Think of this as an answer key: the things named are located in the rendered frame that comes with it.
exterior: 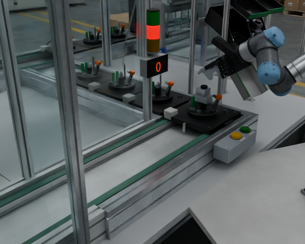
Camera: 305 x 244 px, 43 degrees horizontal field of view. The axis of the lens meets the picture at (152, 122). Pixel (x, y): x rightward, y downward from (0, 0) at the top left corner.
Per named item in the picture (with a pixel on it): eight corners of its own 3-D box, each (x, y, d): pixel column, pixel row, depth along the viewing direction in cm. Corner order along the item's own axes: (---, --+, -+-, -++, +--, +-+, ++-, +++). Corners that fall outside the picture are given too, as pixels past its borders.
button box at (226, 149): (255, 143, 155) (257, 129, 153) (228, 164, 141) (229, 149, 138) (240, 138, 160) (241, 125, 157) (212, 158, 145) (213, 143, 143)
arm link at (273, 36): (273, 41, 128) (271, 20, 131) (247, 54, 136) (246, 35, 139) (287, 50, 132) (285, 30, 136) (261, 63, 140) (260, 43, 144)
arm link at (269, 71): (286, 86, 133) (283, 60, 138) (277, 71, 125) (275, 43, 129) (264, 91, 137) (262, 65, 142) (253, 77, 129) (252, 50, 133)
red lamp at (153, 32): (162, 38, 146) (162, 24, 144) (153, 39, 142) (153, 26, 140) (152, 36, 149) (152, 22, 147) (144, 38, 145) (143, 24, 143)
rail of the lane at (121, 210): (256, 134, 171) (259, 112, 167) (109, 240, 111) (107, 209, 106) (245, 130, 175) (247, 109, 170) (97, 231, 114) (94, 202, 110)
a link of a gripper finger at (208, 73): (200, 85, 154) (220, 75, 149) (193, 71, 154) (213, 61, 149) (203, 83, 157) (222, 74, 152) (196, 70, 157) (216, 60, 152)
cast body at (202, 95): (212, 101, 163) (213, 85, 160) (206, 104, 160) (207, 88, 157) (196, 96, 168) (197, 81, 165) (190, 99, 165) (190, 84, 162)
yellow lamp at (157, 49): (162, 50, 148) (162, 38, 146) (153, 53, 144) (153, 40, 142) (152, 48, 151) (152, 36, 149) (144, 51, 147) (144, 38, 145)
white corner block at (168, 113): (177, 117, 166) (178, 109, 164) (171, 121, 163) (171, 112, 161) (169, 114, 169) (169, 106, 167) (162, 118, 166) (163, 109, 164)
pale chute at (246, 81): (261, 94, 181) (268, 90, 178) (243, 100, 174) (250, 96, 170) (233, 44, 187) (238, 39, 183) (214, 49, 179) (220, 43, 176)
